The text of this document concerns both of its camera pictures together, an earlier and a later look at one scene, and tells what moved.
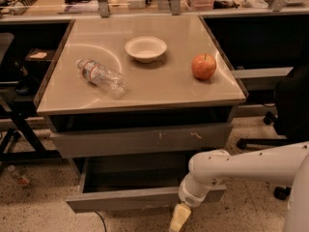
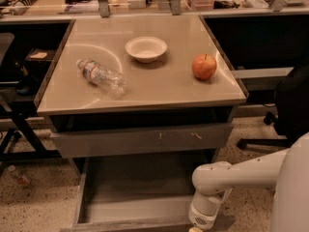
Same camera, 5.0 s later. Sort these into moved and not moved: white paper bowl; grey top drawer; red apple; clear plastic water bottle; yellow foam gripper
Moved: yellow foam gripper
Not moved: red apple; clear plastic water bottle; grey top drawer; white paper bowl
